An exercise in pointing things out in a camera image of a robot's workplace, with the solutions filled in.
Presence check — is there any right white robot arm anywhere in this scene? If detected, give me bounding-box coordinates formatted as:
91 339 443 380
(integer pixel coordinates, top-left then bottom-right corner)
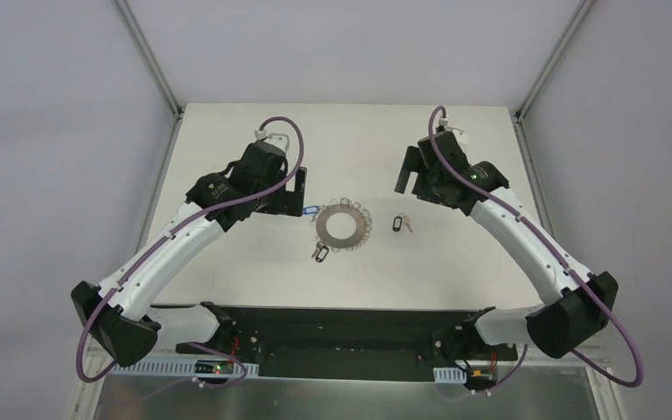
395 131 619 359

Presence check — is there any left circuit board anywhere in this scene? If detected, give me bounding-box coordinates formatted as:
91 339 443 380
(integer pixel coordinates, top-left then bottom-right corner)
194 360 235 376

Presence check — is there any left aluminium frame post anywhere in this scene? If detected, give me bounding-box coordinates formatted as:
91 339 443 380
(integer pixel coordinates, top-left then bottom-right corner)
111 0 184 120

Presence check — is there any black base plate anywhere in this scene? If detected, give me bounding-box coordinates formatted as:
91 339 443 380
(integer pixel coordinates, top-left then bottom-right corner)
204 303 518 382

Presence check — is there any metal disc with keyrings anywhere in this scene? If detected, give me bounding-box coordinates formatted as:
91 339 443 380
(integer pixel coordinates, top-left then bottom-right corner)
311 197 373 253

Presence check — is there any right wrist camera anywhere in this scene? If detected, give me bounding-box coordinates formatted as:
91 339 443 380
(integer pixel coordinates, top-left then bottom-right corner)
436 116 470 145

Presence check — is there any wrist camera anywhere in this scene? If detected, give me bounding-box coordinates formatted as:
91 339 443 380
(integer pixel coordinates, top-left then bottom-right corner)
254 129 291 152
436 116 470 145

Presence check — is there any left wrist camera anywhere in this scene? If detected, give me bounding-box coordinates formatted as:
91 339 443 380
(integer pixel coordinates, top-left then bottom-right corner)
254 129 291 152

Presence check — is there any white slotted cable duct left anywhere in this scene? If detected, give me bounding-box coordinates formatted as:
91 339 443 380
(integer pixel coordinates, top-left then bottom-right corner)
111 357 259 379

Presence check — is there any black key tag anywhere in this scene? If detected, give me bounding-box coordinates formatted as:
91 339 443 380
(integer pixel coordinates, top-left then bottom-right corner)
392 215 403 232

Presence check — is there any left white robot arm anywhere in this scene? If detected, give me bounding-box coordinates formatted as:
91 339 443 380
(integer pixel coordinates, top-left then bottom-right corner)
71 134 306 368

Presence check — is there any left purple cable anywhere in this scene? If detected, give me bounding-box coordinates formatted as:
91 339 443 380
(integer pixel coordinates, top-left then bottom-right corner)
75 115 306 384

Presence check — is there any black tag on disc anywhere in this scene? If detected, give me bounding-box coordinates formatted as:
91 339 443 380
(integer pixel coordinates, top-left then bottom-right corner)
313 247 330 263

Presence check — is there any aluminium frame post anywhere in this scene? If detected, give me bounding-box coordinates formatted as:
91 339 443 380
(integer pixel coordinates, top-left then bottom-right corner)
514 0 598 124
111 0 184 120

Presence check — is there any circuit board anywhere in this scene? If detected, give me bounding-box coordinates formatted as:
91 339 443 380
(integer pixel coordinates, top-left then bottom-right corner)
465 370 496 392
194 360 235 376

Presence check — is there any white slotted cable duct right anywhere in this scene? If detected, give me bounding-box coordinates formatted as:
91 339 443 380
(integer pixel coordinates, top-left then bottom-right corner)
433 367 467 384

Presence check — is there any right aluminium frame post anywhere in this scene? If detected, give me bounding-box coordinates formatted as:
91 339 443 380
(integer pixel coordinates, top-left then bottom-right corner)
514 0 598 124

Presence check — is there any white slotted cable duct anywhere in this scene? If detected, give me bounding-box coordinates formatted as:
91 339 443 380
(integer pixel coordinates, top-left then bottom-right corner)
111 357 259 379
433 367 467 384

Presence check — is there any blue key tag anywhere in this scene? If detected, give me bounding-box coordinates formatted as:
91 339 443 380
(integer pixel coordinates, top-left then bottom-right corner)
302 206 321 215

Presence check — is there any right circuit board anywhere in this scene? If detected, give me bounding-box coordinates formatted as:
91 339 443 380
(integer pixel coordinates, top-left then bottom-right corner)
465 370 496 392

